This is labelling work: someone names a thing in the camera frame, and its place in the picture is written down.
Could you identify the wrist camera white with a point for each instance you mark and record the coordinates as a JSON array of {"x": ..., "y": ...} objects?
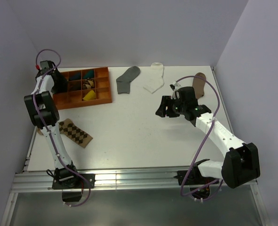
[
  {"x": 175, "y": 86},
  {"x": 39, "y": 66}
]

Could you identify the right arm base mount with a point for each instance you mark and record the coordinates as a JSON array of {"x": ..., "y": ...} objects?
[{"x": 195, "y": 178}]

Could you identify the brown argyle rolled sock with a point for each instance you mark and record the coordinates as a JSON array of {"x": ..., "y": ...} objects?
[{"x": 88, "y": 84}]

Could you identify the yellow rolled sock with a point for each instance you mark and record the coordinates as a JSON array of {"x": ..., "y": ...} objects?
[{"x": 91, "y": 95}]

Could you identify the tan argyle sock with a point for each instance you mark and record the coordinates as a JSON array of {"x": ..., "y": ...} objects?
[{"x": 74, "y": 133}]

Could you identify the white sock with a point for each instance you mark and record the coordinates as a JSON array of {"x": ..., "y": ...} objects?
[{"x": 155, "y": 78}]

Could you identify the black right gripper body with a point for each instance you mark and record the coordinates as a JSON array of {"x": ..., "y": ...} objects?
[{"x": 175, "y": 108}]

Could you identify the grey sock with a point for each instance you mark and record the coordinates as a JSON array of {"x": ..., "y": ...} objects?
[{"x": 124, "y": 81}]

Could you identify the orange compartment tray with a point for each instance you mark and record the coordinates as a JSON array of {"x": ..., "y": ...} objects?
[{"x": 69, "y": 100}]

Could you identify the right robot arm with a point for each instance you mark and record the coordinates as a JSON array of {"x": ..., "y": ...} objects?
[{"x": 241, "y": 160}]

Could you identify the dark brown rolled sock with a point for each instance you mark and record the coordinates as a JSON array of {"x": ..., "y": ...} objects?
[{"x": 74, "y": 86}]

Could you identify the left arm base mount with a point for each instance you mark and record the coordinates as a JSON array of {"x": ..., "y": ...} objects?
[{"x": 72, "y": 189}]

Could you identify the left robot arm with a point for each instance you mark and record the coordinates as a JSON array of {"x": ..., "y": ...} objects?
[{"x": 45, "y": 116}]

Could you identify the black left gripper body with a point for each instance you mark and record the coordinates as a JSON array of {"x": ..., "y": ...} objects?
[{"x": 60, "y": 82}]

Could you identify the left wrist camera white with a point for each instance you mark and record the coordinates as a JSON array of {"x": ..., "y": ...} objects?
[{"x": 39, "y": 66}]

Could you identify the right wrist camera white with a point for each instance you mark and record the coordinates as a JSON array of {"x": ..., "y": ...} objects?
[{"x": 175, "y": 86}]

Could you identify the tan sock maroon striped cuff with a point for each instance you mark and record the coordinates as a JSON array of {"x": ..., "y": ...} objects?
[{"x": 198, "y": 84}]

